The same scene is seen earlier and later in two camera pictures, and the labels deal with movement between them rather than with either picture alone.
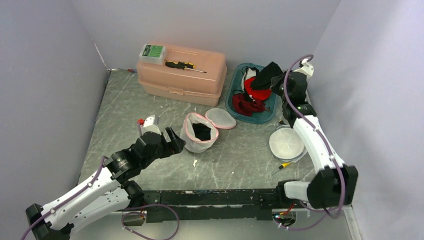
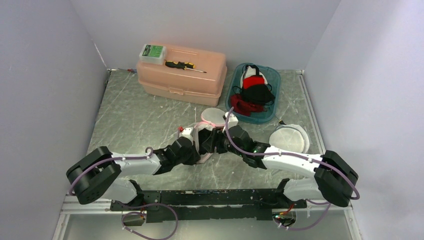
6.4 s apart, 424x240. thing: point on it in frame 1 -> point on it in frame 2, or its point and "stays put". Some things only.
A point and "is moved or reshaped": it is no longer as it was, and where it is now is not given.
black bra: x=270 y=76 -> x=259 y=94
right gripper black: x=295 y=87 -> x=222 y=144
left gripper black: x=175 y=146 -> x=195 y=157
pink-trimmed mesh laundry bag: x=214 y=118 is moved or reshaped
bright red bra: x=259 y=95 -> x=253 y=80
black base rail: x=246 y=204 stays put
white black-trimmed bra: x=248 y=72 stays put
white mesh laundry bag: x=286 y=145 stays put
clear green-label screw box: x=153 y=54 stays put
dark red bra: x=245 y=106 stays put
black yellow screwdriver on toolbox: x=183 y=65 stays put
